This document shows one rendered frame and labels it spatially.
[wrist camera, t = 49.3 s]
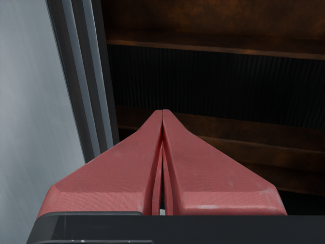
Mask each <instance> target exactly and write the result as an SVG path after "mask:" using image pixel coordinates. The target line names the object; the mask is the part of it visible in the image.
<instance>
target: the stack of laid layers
mask: <svg viewBox="0 0 325 244"><path fill-rule="evenodd" d="M47 1H48V6H49V10H50V13H51V18H52V22H53V26H54V30H55V34H56V39H57V43H58V46H59V52H60V56H61V60H62V64H63V68H64V72H65V76H66V80H67V85H68V89H69V93H70V97H71V101H72V105H73V109H74V114H75V118H76V123H77V127H78V131H79V135H80V139H81V143H82V147H83V151H84V156H85V160H86V163H88V162H89V161H91V160H92V159H94V158H96V157H97V156H99V155H100V154H102V153H103V152H105V151H107V150H108V149H110V148H112V147H113V146H115V145H116V144H118V143H119V142H120V141H119V134H118V124H117V117H116V109H115V102H114V95H113V88H112V81H111V74H110V66H109V59H108V52H107V45H106V37H105V31H104V23H103V14H102V6H101V0H47Z"/></svg>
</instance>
